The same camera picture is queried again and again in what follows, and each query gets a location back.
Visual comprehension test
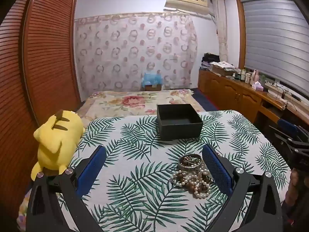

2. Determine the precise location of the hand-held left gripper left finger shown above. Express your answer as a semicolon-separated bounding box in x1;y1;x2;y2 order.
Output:
26;146;107;232

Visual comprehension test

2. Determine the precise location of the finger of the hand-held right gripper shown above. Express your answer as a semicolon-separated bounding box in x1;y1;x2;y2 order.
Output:
277;118;309;142
269;125;309;151

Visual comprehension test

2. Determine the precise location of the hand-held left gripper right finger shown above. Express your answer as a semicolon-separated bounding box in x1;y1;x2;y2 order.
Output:
202;144;283;232

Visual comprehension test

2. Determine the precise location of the stack of metal bangles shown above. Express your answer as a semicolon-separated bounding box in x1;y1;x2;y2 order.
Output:
178;153;203;172

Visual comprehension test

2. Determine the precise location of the white pearl necklace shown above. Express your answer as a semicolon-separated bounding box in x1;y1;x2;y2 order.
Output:
170;167;216;199

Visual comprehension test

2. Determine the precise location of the brown wooden bead bracelet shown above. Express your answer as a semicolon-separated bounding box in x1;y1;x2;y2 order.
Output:
177;173;211;194

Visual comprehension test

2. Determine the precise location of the black square box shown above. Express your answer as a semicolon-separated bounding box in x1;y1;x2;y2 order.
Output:
156;103;204;141

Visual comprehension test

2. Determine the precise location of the person's right forearm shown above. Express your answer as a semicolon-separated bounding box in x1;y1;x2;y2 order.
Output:
282;168;309;225

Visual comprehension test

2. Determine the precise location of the white power strip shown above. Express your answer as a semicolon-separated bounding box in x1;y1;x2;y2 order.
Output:
266;90;294;103

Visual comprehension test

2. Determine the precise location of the yellow plush toy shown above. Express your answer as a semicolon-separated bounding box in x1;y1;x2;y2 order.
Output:
31;109;85;181

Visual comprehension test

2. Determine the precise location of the wooden sideboard cabinet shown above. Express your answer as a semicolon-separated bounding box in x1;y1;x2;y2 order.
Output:
198;68;288;125

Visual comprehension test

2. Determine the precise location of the leaf print tablecloth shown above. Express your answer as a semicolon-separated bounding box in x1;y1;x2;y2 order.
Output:
57;110;292;232

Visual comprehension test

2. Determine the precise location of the row of bottles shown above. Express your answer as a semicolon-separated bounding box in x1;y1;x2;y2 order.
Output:
232;69;266;84

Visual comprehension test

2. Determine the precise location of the navy blue mattress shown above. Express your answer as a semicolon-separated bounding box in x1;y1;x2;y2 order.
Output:
192;88;219;112

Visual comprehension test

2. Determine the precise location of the floral blanket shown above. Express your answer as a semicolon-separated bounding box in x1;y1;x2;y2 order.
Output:
76;89;205;122

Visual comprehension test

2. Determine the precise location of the cardboard box with papers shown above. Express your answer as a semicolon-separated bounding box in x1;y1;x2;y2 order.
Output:
210;61;236;77

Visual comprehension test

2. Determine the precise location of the grey window blind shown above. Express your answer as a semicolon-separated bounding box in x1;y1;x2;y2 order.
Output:
240;0;309;90

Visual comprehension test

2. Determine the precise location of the pile of folded clothes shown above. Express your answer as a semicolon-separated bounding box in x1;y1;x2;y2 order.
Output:
201;52;221;69

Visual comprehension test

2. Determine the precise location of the small cardboard box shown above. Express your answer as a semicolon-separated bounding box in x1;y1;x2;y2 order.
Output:
145;84;163;92

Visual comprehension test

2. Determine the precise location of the blue plastic bag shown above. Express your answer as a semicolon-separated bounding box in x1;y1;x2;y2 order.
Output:
141;71;165;87

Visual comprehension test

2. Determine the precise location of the lace curtain strip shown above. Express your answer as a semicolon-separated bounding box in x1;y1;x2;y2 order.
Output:
212;0;229;62

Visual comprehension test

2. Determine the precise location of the brown louvered wardrobe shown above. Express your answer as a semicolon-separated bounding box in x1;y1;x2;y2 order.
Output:
0;0;81;223

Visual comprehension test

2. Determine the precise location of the ring pattern curtain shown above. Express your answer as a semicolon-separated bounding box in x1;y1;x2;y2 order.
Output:
74;12;198;95

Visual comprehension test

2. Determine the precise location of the wall air conditioner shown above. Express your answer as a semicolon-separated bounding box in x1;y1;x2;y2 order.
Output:
165;0;210;15

